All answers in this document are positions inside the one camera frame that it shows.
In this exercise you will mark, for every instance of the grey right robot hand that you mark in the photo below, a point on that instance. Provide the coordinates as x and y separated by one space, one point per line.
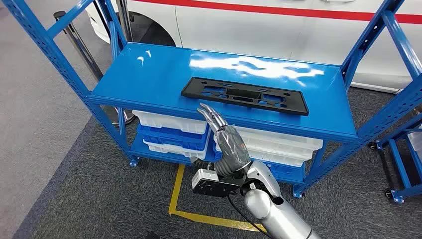
232 145

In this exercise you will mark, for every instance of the white car with red stripe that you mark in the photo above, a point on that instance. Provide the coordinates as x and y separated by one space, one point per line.
247 33

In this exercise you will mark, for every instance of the black plastic panel part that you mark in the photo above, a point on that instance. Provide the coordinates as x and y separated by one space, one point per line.
194 89

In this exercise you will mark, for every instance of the chrome stanchion post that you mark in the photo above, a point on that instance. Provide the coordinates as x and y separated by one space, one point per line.
124 19
80 46

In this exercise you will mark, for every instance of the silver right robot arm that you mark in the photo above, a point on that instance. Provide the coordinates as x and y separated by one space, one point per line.
273 211

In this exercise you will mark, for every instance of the blue metal shelf rack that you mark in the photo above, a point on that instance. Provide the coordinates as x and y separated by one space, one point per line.
165 79

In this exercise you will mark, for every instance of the blue wheeled metal cart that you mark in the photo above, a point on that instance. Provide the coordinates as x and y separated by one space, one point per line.
400 165

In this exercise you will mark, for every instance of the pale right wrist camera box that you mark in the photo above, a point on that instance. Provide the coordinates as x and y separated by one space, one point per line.
207 184

